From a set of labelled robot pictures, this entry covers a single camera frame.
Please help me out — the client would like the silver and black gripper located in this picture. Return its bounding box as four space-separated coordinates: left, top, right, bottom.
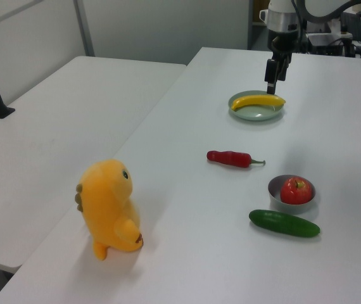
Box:
264 10 299 95

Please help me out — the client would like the red chili pepper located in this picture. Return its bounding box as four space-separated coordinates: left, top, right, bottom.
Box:
206 149 267 169

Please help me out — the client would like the green plastic plate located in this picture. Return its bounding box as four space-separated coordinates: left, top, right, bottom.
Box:
228 90 286 122

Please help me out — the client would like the yellow banana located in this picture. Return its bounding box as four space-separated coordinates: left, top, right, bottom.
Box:
232 94 286 112

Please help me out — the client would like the black desk equipment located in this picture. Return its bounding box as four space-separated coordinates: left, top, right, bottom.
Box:
305 11 361 58

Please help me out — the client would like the brown wooden cabinet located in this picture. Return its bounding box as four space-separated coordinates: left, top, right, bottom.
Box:
251 0 270 23

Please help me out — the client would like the black clamp pole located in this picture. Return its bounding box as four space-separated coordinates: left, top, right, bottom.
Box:
338 11 354 58

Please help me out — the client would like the red apple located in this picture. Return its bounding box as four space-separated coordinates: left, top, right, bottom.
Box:
279 176 313 204

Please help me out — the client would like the gray bowl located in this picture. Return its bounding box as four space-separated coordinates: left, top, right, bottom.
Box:
267 174 317 214

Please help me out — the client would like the green cucumber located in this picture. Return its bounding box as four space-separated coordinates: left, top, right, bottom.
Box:
248 209 321 238

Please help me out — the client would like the orange plush dinosaur toy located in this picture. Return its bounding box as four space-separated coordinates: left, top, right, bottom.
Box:
74 158 144 262

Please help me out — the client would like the gray partition post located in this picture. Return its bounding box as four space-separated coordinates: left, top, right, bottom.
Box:
72 0 96 58

